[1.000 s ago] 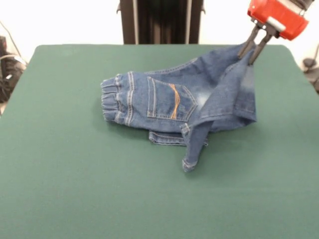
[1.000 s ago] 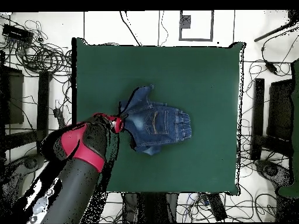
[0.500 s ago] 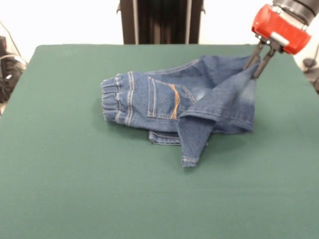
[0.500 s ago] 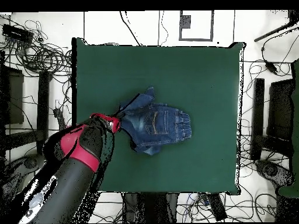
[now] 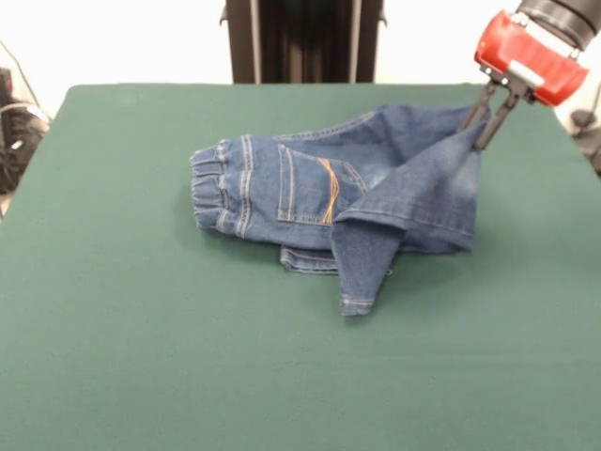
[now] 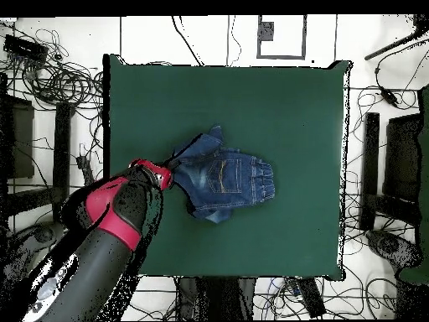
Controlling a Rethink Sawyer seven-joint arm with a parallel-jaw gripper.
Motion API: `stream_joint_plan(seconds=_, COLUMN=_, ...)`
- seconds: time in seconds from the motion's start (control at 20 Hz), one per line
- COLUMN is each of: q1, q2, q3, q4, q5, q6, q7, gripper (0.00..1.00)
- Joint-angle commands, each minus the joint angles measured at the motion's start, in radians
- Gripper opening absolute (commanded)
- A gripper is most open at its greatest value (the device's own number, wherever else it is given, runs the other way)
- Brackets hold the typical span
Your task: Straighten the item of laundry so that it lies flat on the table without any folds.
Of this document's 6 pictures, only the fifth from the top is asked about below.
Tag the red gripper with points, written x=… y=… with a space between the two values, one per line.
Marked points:
x=535 y=56

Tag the blue denim jeans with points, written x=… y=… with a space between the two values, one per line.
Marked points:
x=305 y=188

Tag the black wheeled stand base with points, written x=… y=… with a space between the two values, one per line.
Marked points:
x=19 y=141
x=592 y=150

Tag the dark green table cloth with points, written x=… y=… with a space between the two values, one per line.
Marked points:
x=188 y=329

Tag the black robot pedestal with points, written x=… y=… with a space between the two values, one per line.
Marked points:
x=305 y=42

